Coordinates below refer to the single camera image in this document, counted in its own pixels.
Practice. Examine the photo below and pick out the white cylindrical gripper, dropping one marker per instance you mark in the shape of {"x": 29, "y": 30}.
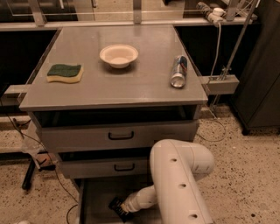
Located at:
{"x": 131, "y": 205}

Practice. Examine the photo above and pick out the grey top drawer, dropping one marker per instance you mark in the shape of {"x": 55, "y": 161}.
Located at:
{"x": 115, "y": 136}

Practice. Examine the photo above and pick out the dark side cabinet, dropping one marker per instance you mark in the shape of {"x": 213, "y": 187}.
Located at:
{"x": 257, "y": 99}

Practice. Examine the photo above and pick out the silver blue drink can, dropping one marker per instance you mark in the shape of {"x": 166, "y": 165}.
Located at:
{"x": 178, "y": 72}

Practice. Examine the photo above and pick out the white paper bowl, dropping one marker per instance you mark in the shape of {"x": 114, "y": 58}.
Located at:
{"x": 119, "y": 56}

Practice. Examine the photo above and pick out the grey middle drawer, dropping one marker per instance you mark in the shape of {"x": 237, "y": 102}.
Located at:
{"x": 108, "y": 167}

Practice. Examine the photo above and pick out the black clamp tool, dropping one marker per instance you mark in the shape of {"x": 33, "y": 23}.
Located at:
{"x": 42, "y": 162}

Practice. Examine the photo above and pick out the green yellow sponge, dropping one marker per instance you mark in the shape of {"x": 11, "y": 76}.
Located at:
{"x": 65, "y": 73}

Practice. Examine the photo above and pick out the grey drawer cabinet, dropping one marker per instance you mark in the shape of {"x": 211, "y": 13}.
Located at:
{"x": 138, "y": 93}

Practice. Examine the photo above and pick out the grey metal bracket block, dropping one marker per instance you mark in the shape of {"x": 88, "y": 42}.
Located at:
{"x": 217, "y": 86}

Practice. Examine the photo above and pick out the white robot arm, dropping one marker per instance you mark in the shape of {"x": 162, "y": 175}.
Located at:
{"x": 173, "y": 164}

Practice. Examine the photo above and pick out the grey open bottom drawer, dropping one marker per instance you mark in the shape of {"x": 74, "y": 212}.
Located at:
{"x": 97, "y": 193}

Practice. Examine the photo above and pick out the white power strip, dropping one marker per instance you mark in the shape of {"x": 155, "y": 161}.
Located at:
{"x": 213, "y": 16}

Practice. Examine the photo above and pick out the black rxbar chocolate wrapper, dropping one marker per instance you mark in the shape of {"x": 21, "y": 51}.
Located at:
{"x": 116, "y": 206}

